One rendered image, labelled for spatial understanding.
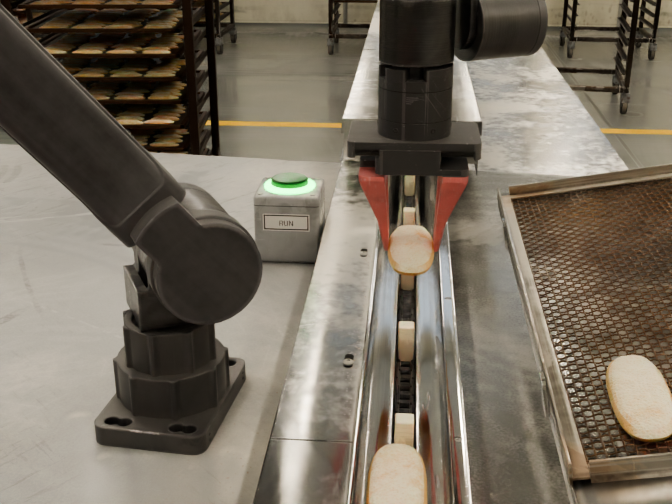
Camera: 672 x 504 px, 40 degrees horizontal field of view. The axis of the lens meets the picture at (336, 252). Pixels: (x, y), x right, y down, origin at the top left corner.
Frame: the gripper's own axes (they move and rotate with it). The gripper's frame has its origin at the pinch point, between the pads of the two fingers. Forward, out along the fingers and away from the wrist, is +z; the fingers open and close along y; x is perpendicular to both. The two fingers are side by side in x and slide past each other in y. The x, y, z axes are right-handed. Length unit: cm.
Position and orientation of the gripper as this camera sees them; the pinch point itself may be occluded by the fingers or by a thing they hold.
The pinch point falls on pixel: (411, 239)
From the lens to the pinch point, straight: 76.3
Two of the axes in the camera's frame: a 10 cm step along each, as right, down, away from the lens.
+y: -10.0, -0.2, 0.7
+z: 0.1, 9.2, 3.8
